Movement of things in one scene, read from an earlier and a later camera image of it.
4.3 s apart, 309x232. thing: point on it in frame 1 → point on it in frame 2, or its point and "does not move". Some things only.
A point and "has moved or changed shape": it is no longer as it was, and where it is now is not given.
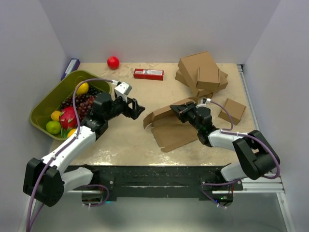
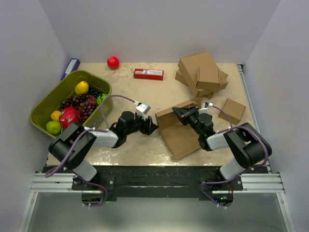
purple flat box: (73, 65) does not move
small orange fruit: (55, 115) does not move
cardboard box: (169, 130) has moved or changed shape
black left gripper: (134, 112) → (148, 127)
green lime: (53, 127) does not move
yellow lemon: (83, 88) does not move
